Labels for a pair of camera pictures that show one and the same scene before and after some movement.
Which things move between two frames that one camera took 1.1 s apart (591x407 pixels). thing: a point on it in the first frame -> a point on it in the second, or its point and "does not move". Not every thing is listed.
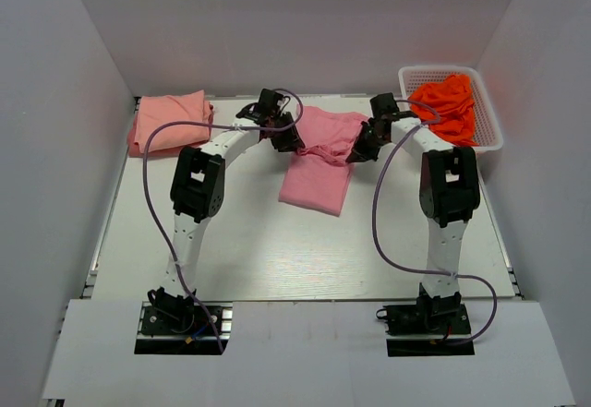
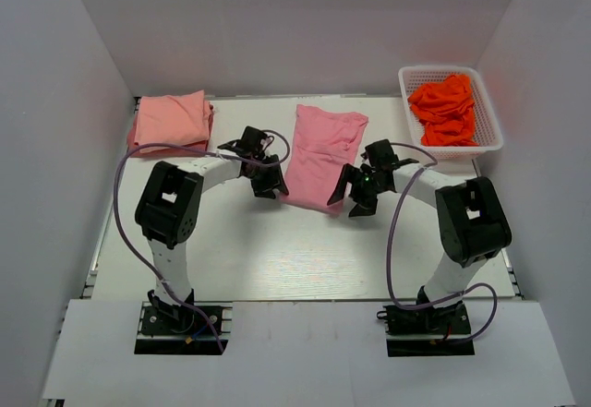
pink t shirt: [315, 176] does not move
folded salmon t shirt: [164, 125] does not move
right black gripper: [367, 137] -> [358, 188]
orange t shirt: [446, 107] does not move
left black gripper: [284, 132] -> [267, 179]
